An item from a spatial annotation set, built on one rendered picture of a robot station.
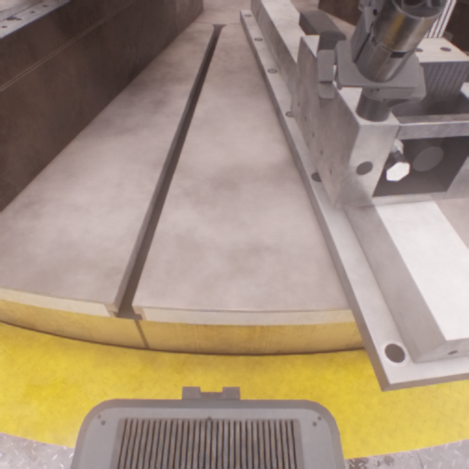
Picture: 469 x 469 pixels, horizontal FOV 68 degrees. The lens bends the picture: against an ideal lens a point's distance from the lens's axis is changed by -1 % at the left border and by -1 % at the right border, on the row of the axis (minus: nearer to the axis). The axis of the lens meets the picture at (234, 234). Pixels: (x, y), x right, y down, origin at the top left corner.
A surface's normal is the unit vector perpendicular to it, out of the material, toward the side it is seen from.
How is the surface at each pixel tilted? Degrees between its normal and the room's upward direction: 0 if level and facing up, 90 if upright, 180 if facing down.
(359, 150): 90
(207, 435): 0
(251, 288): 0
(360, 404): 0
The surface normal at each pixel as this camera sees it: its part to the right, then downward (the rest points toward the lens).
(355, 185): 0.12, 0.75
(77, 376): 0.01, -0.65
